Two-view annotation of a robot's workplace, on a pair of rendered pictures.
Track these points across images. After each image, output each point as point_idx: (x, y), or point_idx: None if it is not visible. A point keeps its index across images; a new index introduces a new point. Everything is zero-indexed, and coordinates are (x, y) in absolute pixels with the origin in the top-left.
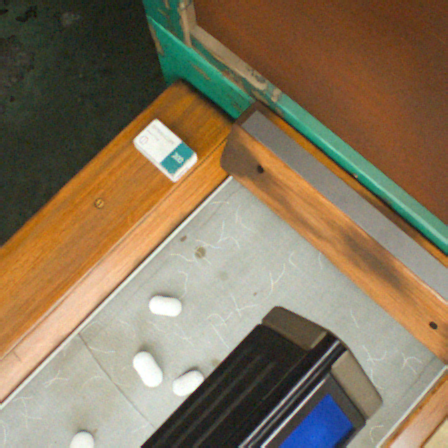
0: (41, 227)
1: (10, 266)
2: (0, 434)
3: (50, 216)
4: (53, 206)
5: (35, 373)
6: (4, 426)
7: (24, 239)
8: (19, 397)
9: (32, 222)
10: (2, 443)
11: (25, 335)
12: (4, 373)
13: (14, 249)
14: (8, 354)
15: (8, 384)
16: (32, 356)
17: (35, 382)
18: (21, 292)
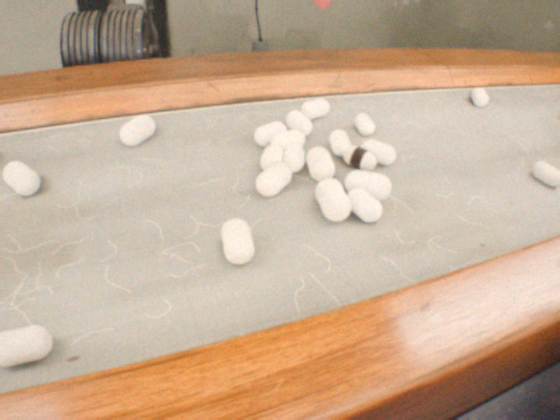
0: (553, 53)
1: (541, 54)
2: (544, 91)
3: (557, 53)
4: (557, 52)
5: (558, 85)
6: (545, 90)
7: (545, 52)
8: (551, 87)
9: (548, 51)
10: (546, 93)
11: (557, 67)
12: (546, 73)
13: (541, 52)
14: (549, 67)
15: (546, 79)
16: (558, 77)
17: (559, 87)
18: (550, 59)
